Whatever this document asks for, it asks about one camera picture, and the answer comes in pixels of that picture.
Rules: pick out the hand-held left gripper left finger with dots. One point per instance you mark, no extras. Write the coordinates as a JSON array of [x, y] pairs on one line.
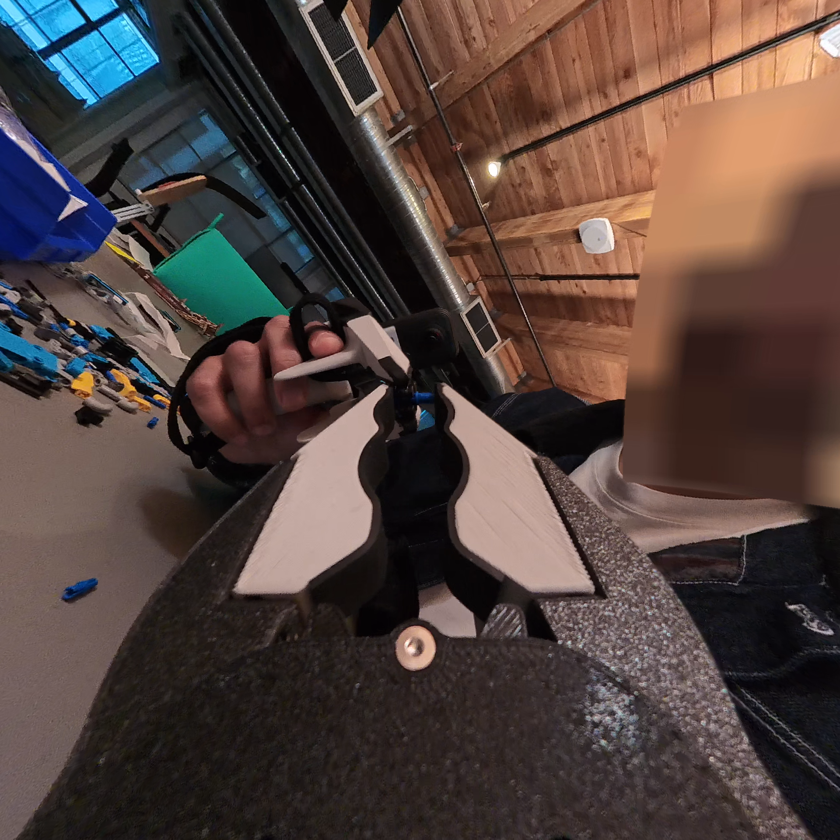
[[315, 512]]

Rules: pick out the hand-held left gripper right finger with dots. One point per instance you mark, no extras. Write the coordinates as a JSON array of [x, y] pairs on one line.
[[518, 518]]

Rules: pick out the person's right hand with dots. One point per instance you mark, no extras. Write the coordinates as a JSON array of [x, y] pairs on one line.
[[236, 380]]

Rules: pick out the person's white shirt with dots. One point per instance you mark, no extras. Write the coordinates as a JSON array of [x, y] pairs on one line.
[[656, 518]]

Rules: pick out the metal conduit pipe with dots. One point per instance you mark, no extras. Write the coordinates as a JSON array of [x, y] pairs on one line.
[[474, 197]]

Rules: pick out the ceiling spot light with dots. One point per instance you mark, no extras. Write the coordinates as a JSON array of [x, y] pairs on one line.
[[493, 169]]

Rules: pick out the black ceiling pipes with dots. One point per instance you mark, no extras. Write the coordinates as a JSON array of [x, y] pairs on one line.
[[275, 164]]

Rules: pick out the white plastic bag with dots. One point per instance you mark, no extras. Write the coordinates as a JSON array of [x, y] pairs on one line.
[[154, 321]]

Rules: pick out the black lighting track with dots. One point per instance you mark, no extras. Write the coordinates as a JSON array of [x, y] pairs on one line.
[[590, 122]]

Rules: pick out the person's denim jacket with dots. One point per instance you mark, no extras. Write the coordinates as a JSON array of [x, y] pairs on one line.
[[774, 623]]

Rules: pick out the wood topped black stand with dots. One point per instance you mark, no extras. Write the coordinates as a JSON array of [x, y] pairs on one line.
[[174, 187]]

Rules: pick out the spread of blue yellow bricks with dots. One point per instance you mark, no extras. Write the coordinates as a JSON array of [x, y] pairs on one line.
[[26, 354]]

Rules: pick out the blue plastic bin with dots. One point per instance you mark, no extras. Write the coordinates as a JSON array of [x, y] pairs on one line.
[[39, 203]]

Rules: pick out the blue lit window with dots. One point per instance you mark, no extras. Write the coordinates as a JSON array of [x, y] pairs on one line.
[[98, 59]]

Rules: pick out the white duct vent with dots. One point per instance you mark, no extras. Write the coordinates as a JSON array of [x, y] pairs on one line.
[[481, 327], [344, 52]]

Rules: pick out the silver ventilation duct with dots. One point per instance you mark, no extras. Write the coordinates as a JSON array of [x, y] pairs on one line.
[[407, 210]]

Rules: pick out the white wall sensor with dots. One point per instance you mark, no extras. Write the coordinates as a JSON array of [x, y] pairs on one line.
[[596, 235]]

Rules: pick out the aluminium profile rail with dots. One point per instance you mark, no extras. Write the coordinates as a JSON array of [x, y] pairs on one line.
[[131, 213]]

